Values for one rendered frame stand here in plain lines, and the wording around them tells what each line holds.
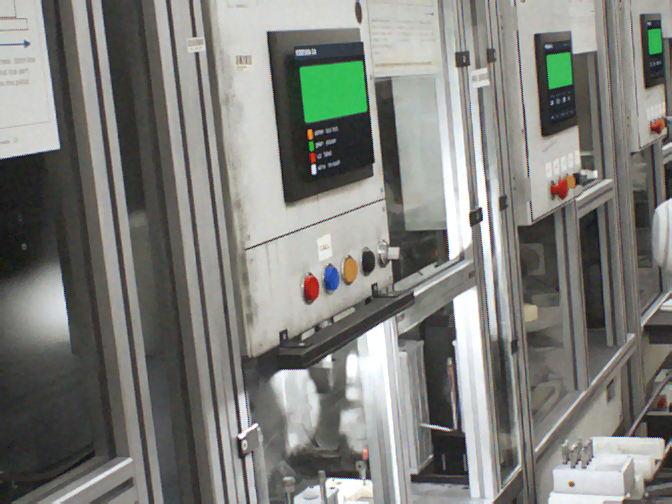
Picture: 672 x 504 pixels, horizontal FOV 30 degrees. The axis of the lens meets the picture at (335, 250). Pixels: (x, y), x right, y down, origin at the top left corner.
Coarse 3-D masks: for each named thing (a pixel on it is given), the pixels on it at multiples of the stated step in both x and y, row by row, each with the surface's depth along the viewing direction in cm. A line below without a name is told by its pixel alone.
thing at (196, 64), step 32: (192, 0) 135; (192, 32) 135; (192, 64) 134; (192, 96) 134; (224, 224) 139; (224, 256) 139; (224, 288) 139; (512, 288) 236; (224, 320) 139; (512, 320) 235; (224, 352) 138; (416, 352) 236; (224, 384) 138; (416, 384) 236; (416, 416) 235; (416, 448) 235; (448, 448) 232; (416, 480) 235; (448, 480) 232
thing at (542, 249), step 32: (576, 0) 293; (576, 32) 292; (576, 64) 294; (576, 96) 293; (544, 224) 265; (544, 256) 264; (544, 288) 263; (544, 320) 263; (544, 352) 262; (544, 384) 261; (576, 384) 285; (544, 416) 260
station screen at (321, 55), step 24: (312, 48) 153; (336, 48) 159; (360, 48) 166; (336, 120) 159; (360, 120) 166; (312, 144) 152; (336, 144) 159; (360, 144) 165; (312, 168) 152; (336, 168) 158
